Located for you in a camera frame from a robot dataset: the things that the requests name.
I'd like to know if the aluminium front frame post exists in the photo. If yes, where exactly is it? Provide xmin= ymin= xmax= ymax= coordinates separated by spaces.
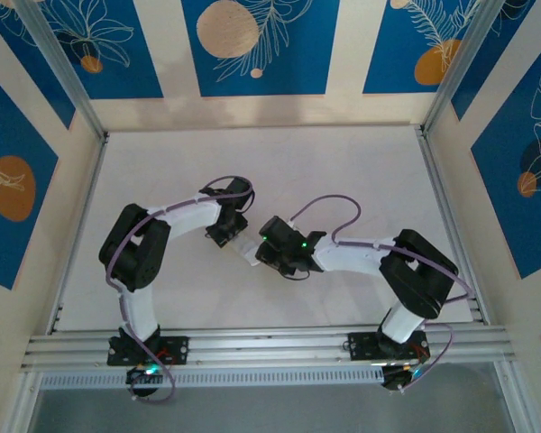
xmin=6 ymin=372 xmax=44 ymax=433
xmin=493 ymin=360 xmax=527 ymax=433

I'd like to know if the black controller circuit board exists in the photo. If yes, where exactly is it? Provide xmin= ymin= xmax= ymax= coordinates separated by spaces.
xmin=124 ymin=364 xmax=166 ymax=398
xmin=381 ymin=364 xmax=427 ymax=393

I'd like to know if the grey slotted cable duct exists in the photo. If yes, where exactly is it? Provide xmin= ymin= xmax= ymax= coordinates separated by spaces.
xmin=38 ymin=365 xmax=387 ymax=390

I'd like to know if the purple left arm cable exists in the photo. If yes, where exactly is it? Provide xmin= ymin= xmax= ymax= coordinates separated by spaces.
xmin=105 ymin=174 xmax=258 ymax=406

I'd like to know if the aluminium front mounting beam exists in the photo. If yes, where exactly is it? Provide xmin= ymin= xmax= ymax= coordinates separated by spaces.
xmin=20 ymin=323 xmax=518 ymax=373

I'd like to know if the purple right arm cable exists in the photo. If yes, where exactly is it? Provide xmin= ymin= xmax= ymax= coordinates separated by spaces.
xmin=290 ymin=194 xmax=477 ymax=393

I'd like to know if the aluminium table side rail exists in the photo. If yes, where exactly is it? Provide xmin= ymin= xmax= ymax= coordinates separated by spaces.
xmin=414 ymin=125 xmax=491 ymax=326
xmin=47 ymin=133 xmax=112 ymax=335

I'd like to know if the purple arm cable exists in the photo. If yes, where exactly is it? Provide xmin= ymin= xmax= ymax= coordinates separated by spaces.
xmin=105 ymin=174 xmax=258 ymax=406
xmin=290 ymin=194 xmax=477 ymax=393

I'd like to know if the aluminium frame corner post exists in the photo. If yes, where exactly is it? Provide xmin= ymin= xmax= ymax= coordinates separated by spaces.
xmin=15 ymin=0 xmax=110 ymax=142
xmin=421 ymin=0 xmax=500 ymax=136

